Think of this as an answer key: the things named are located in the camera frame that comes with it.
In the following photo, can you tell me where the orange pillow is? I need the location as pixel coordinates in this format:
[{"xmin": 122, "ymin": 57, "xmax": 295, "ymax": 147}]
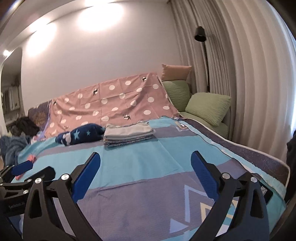
[{"xmin": 161, "ymin": 64, "xmax": 192, "ymax": 81}]

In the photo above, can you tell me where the beige curtain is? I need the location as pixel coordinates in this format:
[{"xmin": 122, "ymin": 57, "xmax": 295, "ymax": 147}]
[{"xmin": 168, "ymin": 1, "xmax": 295, "ymax": 160}]

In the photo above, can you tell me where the pink polka dot sheet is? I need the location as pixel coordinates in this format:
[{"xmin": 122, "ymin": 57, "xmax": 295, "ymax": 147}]
[{"xmin": 45, "ymin": 73, "xmax": 179, "ymax": 138}]

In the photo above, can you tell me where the dark clothes pile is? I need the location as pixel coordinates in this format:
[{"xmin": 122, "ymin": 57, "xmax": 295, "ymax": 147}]
[{"xmin": 10, "ymin": 116, "xmax": 40, "ymax": 137}]

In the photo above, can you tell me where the navy star fleece blanket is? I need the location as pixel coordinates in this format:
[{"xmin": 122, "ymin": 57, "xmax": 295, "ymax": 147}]
[{"xmin": 55, "ymin": 123, "xmax": 105, "ymax": 146}]

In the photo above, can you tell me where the folded floral garment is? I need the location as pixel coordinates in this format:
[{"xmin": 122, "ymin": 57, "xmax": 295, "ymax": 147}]
[{"xmin": 103, "ymin": 135, "xmax": 154, "ymax": 147}]

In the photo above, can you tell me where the green pillow far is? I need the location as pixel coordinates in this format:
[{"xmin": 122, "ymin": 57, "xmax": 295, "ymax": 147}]
[{"xmin": 162, "ymin": 80, "xmax": 191, "ymax": 112}]

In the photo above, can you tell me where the purple patterned headboard pillow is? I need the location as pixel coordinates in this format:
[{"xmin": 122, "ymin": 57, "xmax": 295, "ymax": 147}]
[{"xmin": 27, "ymin": 101, "xmax": 51, "ymax": 131}]

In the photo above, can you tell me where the green pillow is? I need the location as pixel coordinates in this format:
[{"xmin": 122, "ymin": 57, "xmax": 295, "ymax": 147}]
[
  {"xmin": 162, "ymin": 80, "xmax": 191, "ymax": 112},
  {"xmin": 185, "ymin": 92, "xmax": 231, "ymax": 126}
]

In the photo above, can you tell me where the blue denim garment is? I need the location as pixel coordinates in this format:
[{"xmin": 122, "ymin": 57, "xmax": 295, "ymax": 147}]
[{"xmin": 1, "ymin": 136, "xmax": 30, "ymax": 166}]

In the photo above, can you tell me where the grey t-shirt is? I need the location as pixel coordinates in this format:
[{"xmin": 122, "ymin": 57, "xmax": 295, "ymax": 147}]
[{"xmin": 103, "ymin": 122, "xmax": 155, "ymax": 141}]

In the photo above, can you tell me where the folded coral pink garment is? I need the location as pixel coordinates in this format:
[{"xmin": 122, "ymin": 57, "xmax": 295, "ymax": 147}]
[{"xmin": 16, "ymin": 155, "xmax": 37, "ymax": 180}]

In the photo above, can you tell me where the black phone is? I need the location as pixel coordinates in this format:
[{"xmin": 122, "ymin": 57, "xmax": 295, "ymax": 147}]
[{"xmin": 259, "ymin": 180, "xmax": 273, "ymax": 204}]

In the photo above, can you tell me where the black floor lamp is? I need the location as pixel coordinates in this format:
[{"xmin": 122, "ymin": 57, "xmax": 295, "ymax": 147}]
[{"xmin": 194, "ymin": 26, "xmax": 210, "ymax": 92}]

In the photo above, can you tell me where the green pillow near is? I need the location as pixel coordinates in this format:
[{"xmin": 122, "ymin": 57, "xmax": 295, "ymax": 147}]
[{"xmin": 185, "ymin": 92, "xmax": 231, "ymax": 126}]

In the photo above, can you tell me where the blue patterned bedspread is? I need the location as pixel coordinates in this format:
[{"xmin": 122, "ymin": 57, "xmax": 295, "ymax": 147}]
[{"xmin": 20, "ymin": 117, "xmax": 290, "ymax": 240}]

